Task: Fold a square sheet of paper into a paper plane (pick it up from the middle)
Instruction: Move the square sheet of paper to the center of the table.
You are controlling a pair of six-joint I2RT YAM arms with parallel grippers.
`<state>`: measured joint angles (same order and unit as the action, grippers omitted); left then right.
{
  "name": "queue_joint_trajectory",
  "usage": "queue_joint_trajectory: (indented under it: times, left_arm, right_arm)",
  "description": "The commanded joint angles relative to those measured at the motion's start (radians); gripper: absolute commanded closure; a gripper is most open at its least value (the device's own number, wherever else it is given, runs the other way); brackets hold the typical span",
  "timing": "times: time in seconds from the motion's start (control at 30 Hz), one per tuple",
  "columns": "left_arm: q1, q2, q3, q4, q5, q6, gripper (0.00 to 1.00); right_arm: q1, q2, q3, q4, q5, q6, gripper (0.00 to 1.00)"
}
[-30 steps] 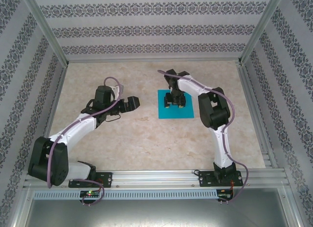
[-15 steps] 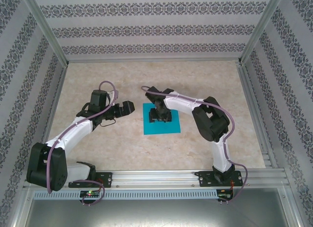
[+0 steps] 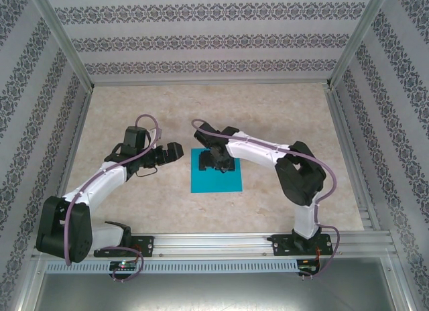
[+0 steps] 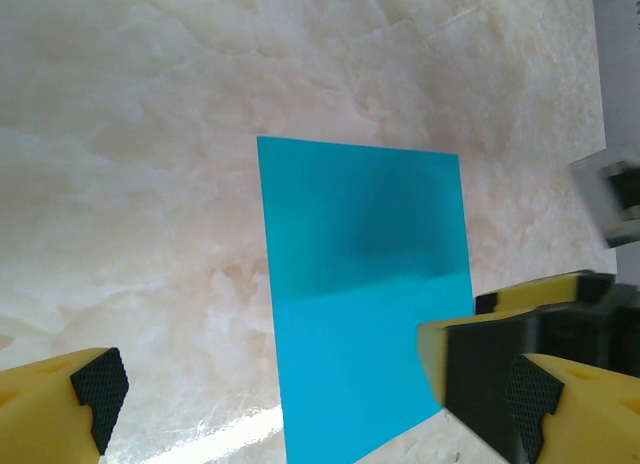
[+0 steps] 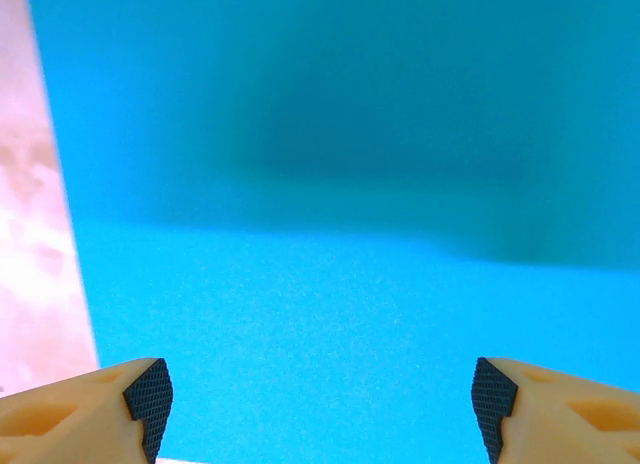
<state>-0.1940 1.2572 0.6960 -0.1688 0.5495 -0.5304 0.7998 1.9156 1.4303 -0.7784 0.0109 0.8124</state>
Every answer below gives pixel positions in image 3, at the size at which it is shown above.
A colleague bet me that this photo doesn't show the grey metal sheet panel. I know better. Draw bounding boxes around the grey metal sheet panel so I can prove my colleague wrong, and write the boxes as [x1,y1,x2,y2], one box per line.
[19,272,413,311]

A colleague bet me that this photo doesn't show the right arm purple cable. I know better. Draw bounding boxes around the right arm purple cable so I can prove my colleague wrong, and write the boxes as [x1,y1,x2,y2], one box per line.
[190,119,341,279]

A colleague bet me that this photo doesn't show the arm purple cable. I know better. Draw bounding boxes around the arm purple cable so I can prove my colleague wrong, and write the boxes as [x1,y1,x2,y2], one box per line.
[65,113,164,282]
[190,119,341,279]

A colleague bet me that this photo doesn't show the aluminium mounting rail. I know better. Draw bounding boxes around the aluminium mounting rail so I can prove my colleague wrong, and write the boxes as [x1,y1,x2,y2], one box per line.
[32,233,393,258]

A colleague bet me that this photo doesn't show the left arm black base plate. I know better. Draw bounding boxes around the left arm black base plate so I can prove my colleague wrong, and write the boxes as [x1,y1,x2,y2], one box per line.
[93,236,155,258]

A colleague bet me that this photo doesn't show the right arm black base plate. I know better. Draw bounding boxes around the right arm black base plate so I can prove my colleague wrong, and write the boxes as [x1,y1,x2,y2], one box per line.
[271,233,332,257]

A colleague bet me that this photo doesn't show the slotted grey cable duct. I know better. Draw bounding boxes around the slotted grey cable duct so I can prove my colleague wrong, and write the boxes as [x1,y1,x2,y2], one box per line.
[46,259,300,274]

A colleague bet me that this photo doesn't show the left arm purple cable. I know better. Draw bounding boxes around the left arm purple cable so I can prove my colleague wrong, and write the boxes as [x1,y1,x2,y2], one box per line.
[65,113,164,282]

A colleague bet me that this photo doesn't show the aluminium side rail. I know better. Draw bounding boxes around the aluminium side rail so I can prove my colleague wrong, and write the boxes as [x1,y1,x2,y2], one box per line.
[324,84,381,231]

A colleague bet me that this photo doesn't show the aluminium frame post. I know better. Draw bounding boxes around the aluminium frame post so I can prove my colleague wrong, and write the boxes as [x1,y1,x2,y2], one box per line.
[324,0,393,90]
[29,0,95,90]

